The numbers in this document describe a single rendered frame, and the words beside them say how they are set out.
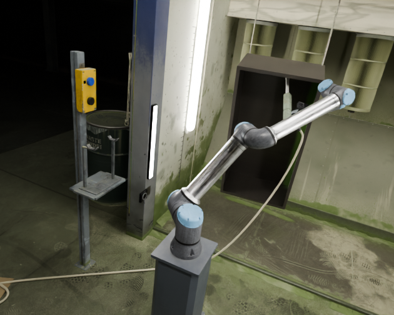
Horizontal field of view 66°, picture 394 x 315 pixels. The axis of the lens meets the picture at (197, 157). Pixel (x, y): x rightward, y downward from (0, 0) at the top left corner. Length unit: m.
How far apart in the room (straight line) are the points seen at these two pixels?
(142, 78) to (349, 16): 2.01
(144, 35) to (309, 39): 1.79
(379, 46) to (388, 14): 0.27
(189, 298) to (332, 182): 2.29
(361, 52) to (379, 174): 1.30
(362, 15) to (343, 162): 1.49
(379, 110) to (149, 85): 2.58
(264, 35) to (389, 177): 2.01
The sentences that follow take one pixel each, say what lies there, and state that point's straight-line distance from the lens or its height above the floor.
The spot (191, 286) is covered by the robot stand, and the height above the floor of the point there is 0.52.
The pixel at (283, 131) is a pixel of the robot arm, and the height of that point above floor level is 1.39.
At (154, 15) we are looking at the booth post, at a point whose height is 1.89.
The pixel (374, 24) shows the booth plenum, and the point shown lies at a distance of 3.38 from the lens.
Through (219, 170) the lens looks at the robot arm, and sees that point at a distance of 1.82.
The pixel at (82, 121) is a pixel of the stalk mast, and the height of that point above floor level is 1.22.
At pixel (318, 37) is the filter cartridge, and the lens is 3.43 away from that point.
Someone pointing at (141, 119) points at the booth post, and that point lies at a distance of 2.40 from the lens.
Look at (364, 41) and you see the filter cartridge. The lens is 3.44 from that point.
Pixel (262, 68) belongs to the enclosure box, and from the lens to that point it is 2.29.
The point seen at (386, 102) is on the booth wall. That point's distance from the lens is 3.89.
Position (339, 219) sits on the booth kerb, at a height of 0.13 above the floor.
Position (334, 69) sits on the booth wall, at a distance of 3.82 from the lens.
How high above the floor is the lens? 1.89
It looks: 24 degrees down
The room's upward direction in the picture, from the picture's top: 8 degrees clockwise
